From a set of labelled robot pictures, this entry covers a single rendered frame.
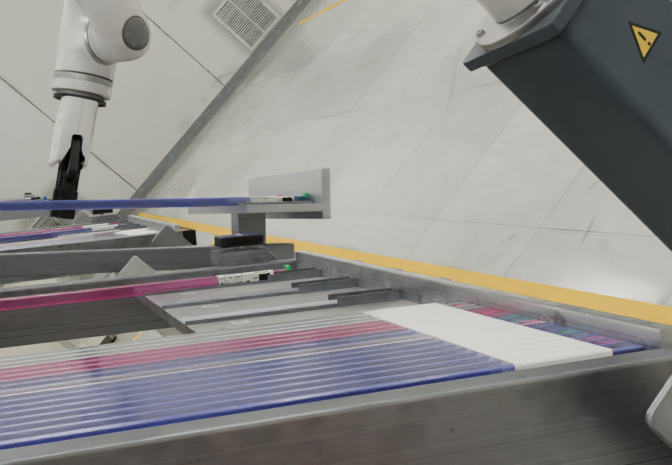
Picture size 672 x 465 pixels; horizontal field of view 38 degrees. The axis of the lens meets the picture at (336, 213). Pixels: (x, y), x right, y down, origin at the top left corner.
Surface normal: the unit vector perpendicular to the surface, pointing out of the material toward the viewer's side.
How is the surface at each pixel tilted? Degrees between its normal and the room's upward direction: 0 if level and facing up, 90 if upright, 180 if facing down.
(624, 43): 90
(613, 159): 90
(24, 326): 90
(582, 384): 90
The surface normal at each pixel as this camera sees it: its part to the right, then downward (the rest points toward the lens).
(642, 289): -0.72, -0.64
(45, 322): 0.33, 0.03
